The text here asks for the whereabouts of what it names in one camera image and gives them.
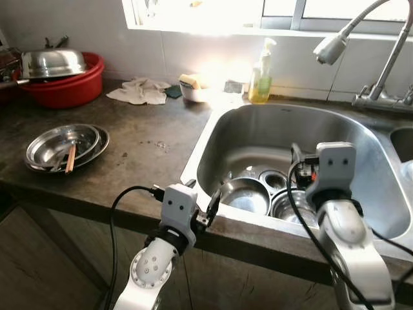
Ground yellow dish soap pump bottle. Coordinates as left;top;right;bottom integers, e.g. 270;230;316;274
248;37;277;104

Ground stainless steel kitchen sink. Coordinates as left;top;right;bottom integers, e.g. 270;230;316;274
181;97;413;262

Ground yellow dish sponge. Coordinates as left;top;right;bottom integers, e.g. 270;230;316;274
179;73;204;89

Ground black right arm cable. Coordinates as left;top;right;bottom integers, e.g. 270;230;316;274
286;160;375;310

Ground upturned stainless steel bowl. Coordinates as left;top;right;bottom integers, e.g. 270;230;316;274
19;48;88;80

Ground small grey block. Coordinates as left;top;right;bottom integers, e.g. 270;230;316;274
224;81;245;94

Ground brown cabinet front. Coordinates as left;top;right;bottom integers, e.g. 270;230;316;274
0;194;336;310

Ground wooden chopsticks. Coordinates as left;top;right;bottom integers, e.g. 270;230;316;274
65;143;77;174

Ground small stainless steel bowl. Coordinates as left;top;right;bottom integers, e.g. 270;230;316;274
270;189;320;228

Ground white ceramic cup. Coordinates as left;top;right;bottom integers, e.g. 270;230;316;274
179;81;210;103

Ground red plastic basin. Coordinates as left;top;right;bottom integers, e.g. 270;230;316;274
13;52;105;109

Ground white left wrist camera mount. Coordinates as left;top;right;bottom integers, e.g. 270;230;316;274
159;184;199;243

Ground wooden-handled utensil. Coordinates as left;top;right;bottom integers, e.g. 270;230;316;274
0;77;30;88

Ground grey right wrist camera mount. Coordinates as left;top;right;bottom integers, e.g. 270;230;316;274
307;142;358;201

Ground green scouring pad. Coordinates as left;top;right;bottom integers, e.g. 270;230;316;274
165;84;185;99

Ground grey gooseneck sink faucet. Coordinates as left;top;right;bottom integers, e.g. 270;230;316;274
313;0;413;114

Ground shallow stainless steel plate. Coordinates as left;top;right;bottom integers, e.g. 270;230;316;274
219;178;272;216

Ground crumpled white cloth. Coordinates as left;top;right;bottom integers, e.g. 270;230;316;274
106;77;172;106

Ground black utensil handles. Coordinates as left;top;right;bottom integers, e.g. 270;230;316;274
44;36;68;50

